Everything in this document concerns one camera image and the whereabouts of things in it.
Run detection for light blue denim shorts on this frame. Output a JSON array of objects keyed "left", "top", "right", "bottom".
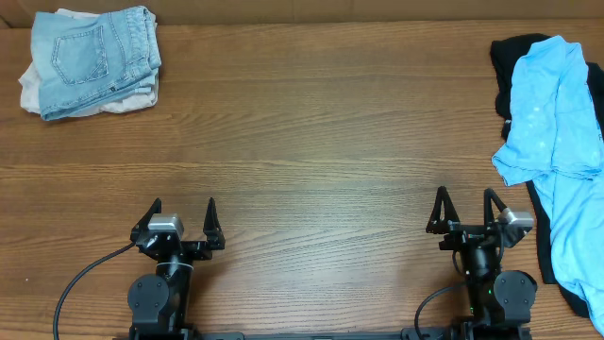
[{"left": 30, "top": 5, "right": 162, "bottom": 122}]

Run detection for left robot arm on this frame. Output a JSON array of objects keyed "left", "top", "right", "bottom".
[{"left": 127, "top": 199, "right": 226, "bottom": 339}]

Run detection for light blue shirt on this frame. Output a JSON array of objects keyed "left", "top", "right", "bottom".
[{"left": 492, "top": 36, "right": 603, "bottom": 332}]

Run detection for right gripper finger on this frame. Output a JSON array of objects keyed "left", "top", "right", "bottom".
[
  {"left": 483, "top": 188, "right": 507, "bottom": 225},
  {"left": 426, "top": 186, "right": 460, "bottom": 231}
]

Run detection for black garment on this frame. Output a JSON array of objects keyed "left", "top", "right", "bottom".
[{"left": 490, "top": 33, "right": 603, "bottom": 318}]

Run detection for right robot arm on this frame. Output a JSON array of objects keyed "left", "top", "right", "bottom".
[{"left": 414, "top": 186, "right": 538, "bottom": 340}]

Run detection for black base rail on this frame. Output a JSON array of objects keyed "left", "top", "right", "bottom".
[{"left": 113, "top": 327, "right": 532, "bottom": 340}]

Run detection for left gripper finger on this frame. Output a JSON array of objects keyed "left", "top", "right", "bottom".
[
  {"left": 203, "top": 197, "right": 224, "bottom": 243},
  {"left": 132, "top": 197, "right": 161, "bottom": 232}
]

